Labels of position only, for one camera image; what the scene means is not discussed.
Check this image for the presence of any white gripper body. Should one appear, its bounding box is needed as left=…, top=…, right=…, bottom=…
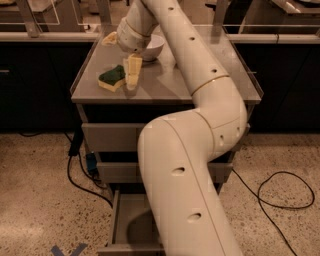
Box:
left=116, top=18, right=151, bottom=53

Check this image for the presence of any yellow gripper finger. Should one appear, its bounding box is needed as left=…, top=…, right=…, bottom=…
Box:
left=123, top=53, right=142, bottom=90
left=101, top=31, right=117, bottom=46

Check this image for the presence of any green yellow sponge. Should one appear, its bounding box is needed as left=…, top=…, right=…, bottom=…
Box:
left=98, top=65, right=126, bottom=92

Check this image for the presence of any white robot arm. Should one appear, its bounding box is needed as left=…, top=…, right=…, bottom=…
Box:
left=117, top=0, right=247, bottom=256

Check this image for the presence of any grey metal drawer cabinet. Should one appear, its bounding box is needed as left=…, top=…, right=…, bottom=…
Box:
left=69, top=24, right=264, bottom=256

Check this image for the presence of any top grey drawer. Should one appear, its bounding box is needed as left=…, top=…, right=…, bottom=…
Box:
left=81, top=122, right=251, bottom=153

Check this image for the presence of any middle grey drawer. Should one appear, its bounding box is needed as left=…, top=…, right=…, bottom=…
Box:
left=97, top=162, right=233, bottom=183

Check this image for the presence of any bottom grey open drawer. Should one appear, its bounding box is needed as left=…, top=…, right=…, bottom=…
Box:
left=97, top=189, right=166, bottom=256

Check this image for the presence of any white bowl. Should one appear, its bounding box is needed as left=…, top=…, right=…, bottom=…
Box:
left=141, top=34, right=165, bottom=61

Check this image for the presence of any blue power adapter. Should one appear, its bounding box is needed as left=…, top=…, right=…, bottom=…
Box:
left=85, top=153, right=98, bottom=175

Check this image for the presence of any black floor cable left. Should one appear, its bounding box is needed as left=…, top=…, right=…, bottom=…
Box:
left=18, top=131, right=114, bottom=208

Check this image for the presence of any black floor cable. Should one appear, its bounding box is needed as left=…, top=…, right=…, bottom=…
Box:
left=18, top=131, right=114, bottom=208
left=231, top=168, right=316, bottom=256

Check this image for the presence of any black floor cable right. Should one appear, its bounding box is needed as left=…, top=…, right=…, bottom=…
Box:
left=231, top=168, right=316, bottom=256

